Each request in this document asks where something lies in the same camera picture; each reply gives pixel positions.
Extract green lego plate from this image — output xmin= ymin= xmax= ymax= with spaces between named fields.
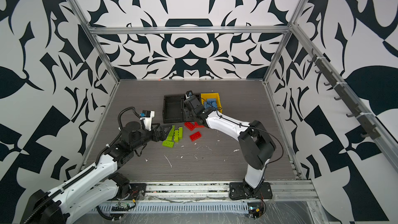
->
xmin=166 ymin=125 xmax=175 ymax=141
xmin=162 ymin=140 xmax=175 ymax=148

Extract red lego brick top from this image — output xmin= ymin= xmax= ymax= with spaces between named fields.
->
xmin=194 ymin=122 xmax=204 ymax=128

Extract blue lego long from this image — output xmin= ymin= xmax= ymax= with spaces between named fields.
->
xmin=204 ymin=98 xmax=218 ymax=110

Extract red lego brick from arch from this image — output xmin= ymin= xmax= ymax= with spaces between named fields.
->
xmin=189 ymin=132 xmax=202 ymax=142

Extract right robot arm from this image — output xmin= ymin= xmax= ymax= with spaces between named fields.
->
xmin=184 ymin=91 xmax=276 ymax=198

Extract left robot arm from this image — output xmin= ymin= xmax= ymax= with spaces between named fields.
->
xmin=21 ymin=107 xmax=172 ymax=224

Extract middle black bin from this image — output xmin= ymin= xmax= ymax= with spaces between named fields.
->
xmin=182 ymin=94 xmax=202 ymax=122

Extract black bin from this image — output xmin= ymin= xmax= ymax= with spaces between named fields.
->
xmin=162 ymin=94 xmax=184 ymax=123
xmin=182 ymin=94 xmax=202 ymax=122

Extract green lego brick upper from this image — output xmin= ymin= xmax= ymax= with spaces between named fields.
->
xmin=174 ymin=130 xmax=179 ymax=143

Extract green lego brick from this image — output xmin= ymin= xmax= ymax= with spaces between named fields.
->
xmin=174 ymin=130 xmax=179 ymax=143
xmin=178 ymin=127 xmax=183 ymax=140

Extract green lego brick right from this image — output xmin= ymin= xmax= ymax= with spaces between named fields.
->
xmin=178 ymin=127 xmax=183 ymax=140

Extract yellow bin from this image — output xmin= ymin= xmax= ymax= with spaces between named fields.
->
xmin=201 ymin=93 xmax=222 ymax=113

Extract left black bin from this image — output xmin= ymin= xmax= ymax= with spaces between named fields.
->
xmin=162 ymin=94 xmax=184 ymax=123

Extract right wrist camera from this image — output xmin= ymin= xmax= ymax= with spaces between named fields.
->
xmin=185 ymin=91 xmax=193 ymax=99

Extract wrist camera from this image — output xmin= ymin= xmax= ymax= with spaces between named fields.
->
xmin=185 ymin=91 xmax=193 ymax=99
xmin=140 ymin=110 xmax=155 ymax=131

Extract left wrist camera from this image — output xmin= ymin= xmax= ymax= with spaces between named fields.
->
xmin=140 ymin=110 xmax=155 ymax=131

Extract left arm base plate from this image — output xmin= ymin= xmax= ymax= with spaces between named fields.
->
xmin=114 ymin=183 xmax=147 ymax=201

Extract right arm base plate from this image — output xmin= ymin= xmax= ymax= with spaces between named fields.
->
xmin=229 ymin=182 xmax=273 ymax=200

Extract wall hook rack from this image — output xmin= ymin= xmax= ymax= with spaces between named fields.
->
xmin=309 ymin=54 xmax=381 ymax=140

